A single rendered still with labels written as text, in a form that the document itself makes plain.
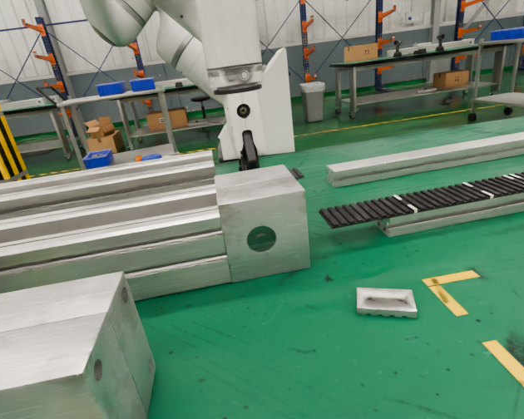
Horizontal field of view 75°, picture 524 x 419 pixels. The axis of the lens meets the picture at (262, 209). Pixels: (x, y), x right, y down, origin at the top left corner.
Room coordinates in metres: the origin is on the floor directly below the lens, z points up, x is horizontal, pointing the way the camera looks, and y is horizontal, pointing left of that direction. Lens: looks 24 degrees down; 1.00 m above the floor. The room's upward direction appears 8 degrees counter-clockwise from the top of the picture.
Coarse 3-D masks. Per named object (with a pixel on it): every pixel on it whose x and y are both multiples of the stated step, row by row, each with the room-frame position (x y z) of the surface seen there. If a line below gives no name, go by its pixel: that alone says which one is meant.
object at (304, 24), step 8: (304, 0) 7.73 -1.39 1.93; (376, 0) 7.96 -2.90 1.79; (304, 8) 7.74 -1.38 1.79; (376, 8) 7.96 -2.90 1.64; (304, 16) 7.74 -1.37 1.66; (312, 16) 7.14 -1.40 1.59; (320, 16) 7.82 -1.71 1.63; (376, 16) 7.96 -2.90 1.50; (384, 16) 7.61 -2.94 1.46; (304, 24) 7.59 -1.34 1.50; (352, 24) 7.85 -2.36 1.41; (376, 24) 7.96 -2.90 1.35; (304, 32) 7.73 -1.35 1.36; (376, 32) 7.96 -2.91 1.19; (272, 40) 7.72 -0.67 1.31; (304, 40) 7.73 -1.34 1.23; (344, 40) 7.86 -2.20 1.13; (376, 40) 7.96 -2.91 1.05; (384, 40) 7.58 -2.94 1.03; (392, 40) 7.25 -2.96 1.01; (304, 48) 7.72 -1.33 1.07; (312, 48) 7.14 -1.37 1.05; (304, 56) 7.72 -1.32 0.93; (328, 56) 7.81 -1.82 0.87; (304, 64) 7.73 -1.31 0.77; (304, 72) 7.84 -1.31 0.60; (376, 72) 7.96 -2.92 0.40; (304, 80) 7.84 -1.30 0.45; (376, 80) 7.96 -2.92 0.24; (376, 88) 7.88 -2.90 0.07; (384, 88) 7.64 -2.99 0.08
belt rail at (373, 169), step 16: (464, 144) 0.61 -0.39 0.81; (480, 144) 0.59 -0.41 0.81; (496, 144) 0.59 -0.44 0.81; (512, 144) 0.59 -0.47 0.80; (368, 160) 0.59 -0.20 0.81; (384, 160) 0.57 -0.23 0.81; (400, 160) 0.57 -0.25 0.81; (416, 160) 0.57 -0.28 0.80; (432, 160) 0.57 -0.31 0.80; (448, 160) 0.58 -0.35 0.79; (464, 160) 0.58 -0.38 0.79; (480, 160) 0.58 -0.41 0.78; (336, 176) 0.55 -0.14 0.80; (352, 176) 0.56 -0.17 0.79; (368, 176) 0.56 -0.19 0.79; (384, 176) 0.56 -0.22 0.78
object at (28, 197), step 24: (120, 168) 0.56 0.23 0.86; (144, 168) 0.56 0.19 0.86; (168, 168) 0.51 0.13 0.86; (192, 168) 0.50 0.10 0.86; (0, 192) 0.53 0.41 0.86; (24, 192) 0.49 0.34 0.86; (48, 192) 0.48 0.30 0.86; (72, 192) 0.48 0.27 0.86; (96, 192) 0.48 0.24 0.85; (120, 192) 0.50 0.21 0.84; (144, 192) 0.49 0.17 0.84; (0, 216) 0.47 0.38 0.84
